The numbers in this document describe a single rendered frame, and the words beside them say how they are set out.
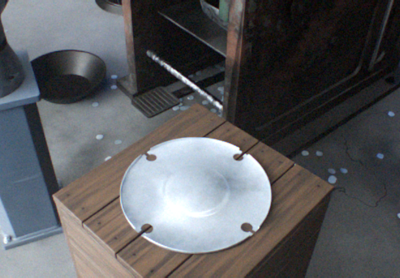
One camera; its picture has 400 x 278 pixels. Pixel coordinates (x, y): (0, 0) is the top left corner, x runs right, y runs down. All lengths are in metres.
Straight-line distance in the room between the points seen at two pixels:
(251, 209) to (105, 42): 1.29
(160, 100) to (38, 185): 0.46
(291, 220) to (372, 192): 0.62
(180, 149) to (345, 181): 0.64
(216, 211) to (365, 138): 0.87
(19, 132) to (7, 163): 0.09
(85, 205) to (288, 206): 0.38
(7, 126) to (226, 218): 0.50
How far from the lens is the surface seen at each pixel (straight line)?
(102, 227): 0.89
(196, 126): 1.07
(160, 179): 0.95
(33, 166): 1.17
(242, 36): 1.14
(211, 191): 0.92
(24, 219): 1.29
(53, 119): 1.68
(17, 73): 1.07
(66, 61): 1.89
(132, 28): 1.56
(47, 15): 2.29
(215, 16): 1.43
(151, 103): 1.43
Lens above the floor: 1.05
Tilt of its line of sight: 43 degrees down
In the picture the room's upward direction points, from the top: 3 degrees clockwise
